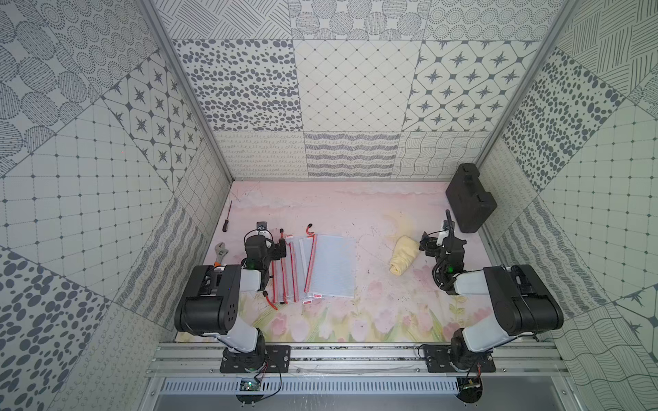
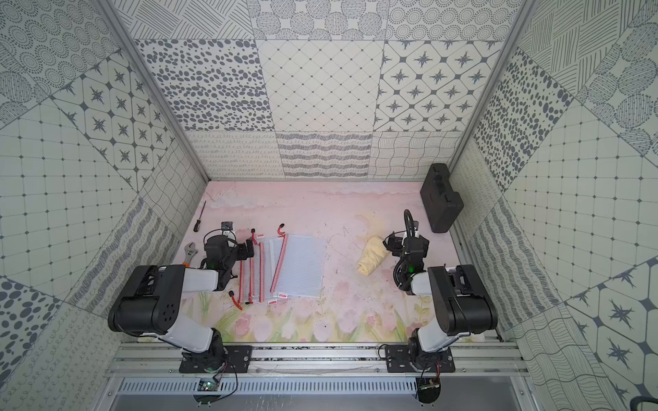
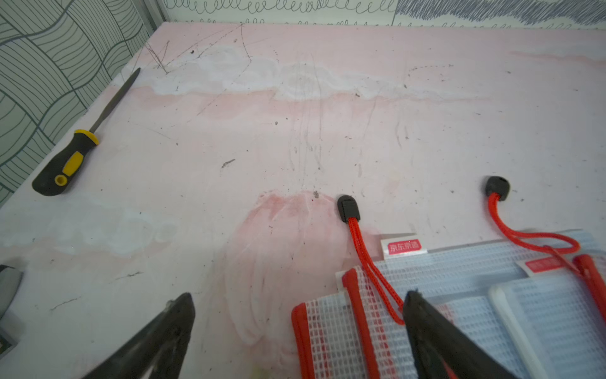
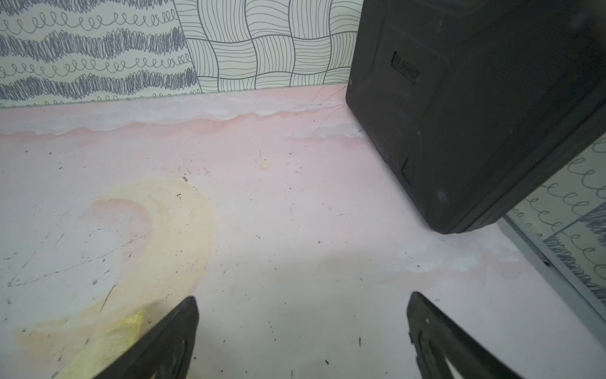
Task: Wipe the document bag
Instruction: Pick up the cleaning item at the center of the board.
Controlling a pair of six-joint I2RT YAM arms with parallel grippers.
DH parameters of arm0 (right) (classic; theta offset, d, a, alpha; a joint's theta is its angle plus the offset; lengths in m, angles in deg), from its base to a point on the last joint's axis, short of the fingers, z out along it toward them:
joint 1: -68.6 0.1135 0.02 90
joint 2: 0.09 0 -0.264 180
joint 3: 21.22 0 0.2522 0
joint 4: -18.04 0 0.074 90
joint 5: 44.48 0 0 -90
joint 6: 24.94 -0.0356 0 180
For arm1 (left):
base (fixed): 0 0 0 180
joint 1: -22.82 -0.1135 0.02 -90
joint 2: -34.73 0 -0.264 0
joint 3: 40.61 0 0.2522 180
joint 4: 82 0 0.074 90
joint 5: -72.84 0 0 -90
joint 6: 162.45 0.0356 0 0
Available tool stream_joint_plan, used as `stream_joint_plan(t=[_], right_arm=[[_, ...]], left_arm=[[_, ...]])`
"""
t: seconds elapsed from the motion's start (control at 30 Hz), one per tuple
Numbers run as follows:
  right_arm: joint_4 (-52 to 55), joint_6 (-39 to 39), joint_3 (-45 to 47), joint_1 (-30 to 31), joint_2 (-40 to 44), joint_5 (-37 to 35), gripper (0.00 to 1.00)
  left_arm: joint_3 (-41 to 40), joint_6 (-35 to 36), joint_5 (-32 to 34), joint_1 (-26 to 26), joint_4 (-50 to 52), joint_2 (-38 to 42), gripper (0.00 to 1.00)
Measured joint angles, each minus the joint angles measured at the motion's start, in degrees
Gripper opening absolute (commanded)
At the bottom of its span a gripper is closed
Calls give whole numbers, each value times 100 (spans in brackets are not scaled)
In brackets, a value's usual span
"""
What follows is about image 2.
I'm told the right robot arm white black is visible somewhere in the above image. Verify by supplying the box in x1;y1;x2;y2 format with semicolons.
383;232;498;373

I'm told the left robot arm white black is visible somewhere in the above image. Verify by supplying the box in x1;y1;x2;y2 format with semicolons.
108;233;255;374

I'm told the black red screwdriver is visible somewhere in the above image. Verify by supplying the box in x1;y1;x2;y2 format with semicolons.
193;200;207;233

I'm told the black plastic case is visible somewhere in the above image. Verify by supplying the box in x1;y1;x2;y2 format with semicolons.
420;164;464;234

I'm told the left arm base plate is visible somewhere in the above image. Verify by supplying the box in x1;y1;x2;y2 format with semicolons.
179;345;253;374

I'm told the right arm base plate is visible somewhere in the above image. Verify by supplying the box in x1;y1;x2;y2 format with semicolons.
380;344;456;373

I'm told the aluminium mounting rail frame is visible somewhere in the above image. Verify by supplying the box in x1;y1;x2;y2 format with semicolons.
106;334;529;397

